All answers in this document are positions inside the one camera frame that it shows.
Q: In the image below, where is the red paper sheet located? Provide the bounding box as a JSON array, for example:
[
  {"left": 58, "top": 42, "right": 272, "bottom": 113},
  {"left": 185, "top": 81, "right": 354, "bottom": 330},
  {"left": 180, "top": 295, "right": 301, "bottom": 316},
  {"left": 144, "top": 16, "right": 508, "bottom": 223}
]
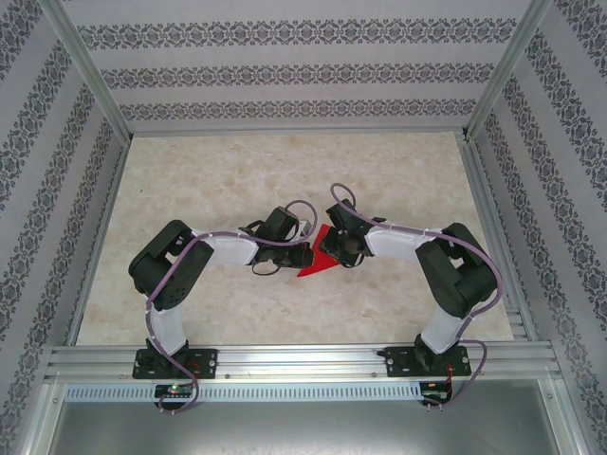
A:
[{"left": 297, "top": 224, "right": 341, "bottom": 279}]

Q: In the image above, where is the aluminium frame post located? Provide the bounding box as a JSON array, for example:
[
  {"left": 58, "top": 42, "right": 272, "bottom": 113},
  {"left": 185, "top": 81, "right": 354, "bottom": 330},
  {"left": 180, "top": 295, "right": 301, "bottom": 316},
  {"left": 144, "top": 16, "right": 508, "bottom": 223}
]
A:
[
  {"left": 462, "top": 0, "right": 556, "bottom": 141},
  {"left": 36, "top": 0, "right": 134, "bottom": 141}
]

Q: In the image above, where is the aluminium table side rail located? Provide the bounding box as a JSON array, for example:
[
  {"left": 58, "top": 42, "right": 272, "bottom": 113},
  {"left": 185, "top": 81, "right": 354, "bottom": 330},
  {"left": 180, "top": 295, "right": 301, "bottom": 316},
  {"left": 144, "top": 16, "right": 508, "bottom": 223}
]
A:
[
  {"left": 457, "top": 135, "right": 540, "bottom": 342},
  {"left": 65, "top": 136, "right": 132, "bottom": 347}
]

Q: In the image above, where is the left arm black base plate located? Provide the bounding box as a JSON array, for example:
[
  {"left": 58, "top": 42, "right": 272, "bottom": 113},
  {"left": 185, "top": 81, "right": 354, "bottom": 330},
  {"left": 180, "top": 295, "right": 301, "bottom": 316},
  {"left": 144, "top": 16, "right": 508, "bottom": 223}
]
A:
[{"left": 132, "top": 348, "right": 219, "bottom": 380}]

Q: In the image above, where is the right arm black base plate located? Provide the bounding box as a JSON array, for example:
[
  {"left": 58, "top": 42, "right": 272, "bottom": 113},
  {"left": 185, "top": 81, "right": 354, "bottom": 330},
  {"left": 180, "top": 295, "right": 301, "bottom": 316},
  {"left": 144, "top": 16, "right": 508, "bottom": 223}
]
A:
[{"left": 386, "top": 345, "right": 474, "bottom": 379}]

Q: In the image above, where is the slotted grey cable duct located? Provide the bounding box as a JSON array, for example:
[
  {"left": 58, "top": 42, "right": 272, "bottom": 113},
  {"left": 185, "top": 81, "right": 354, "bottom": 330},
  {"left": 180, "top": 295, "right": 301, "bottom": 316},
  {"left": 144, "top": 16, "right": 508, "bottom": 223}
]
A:
[{"left": 64, "top": 381, "right": 423, "bottom": 404}]

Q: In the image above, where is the aluminium mounting rail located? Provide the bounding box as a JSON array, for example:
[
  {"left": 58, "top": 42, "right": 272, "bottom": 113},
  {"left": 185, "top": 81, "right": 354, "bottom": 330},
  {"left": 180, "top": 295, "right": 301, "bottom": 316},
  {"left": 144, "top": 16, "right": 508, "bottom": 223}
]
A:
[{"left": 45, "top": 344, "right": 563, "bottom": 383}]

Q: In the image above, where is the grey sheet metal panel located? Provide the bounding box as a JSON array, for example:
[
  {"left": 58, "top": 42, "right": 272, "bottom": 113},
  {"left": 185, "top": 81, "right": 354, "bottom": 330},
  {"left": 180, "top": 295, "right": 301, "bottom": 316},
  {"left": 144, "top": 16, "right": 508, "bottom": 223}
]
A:
[{"left": 46, "top": 378, "right": 579, "bottom": 455}]

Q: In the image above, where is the aluminium frame cross beam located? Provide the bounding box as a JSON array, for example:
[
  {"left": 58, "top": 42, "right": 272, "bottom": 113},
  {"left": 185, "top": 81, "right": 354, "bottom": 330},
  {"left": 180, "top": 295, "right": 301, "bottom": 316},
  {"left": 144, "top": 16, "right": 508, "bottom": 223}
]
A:
[{"left": 127, "top": 123, "right": 469, "bottom": 138}]

